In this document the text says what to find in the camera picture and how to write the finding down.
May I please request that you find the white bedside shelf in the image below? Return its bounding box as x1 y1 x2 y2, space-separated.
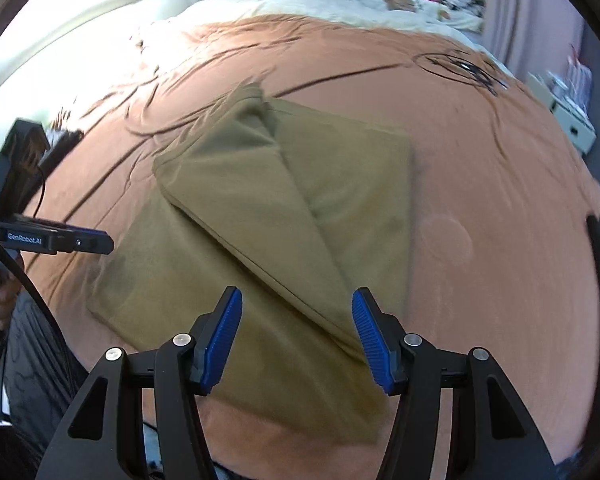
526 71 557 107

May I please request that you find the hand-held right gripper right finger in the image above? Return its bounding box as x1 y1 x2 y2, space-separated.
351 287 556 480

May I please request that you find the pink curtain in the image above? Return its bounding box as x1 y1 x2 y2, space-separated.
482 0 588 81

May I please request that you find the white storage box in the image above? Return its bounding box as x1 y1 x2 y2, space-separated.
550 99 597 155

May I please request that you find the person's dark clothing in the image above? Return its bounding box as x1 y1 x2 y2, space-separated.
0 285 148 480

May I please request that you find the coiled black cable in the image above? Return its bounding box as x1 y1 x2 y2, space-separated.
412 49 511 97

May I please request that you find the cream bear print duvet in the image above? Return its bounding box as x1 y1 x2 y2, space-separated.
170 0 486 36

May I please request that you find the salmon pink bed sheet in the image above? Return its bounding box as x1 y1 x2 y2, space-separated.
10 12 600 466

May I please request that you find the striped gift bag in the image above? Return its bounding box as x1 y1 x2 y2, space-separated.
562 45 594 111

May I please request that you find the olive cat print t-shirt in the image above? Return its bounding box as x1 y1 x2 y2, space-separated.
85 82 416 448

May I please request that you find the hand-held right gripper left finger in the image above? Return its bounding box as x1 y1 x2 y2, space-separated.
35 286 244 480

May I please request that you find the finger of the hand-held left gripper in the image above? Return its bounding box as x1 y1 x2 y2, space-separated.
54 226 115 256

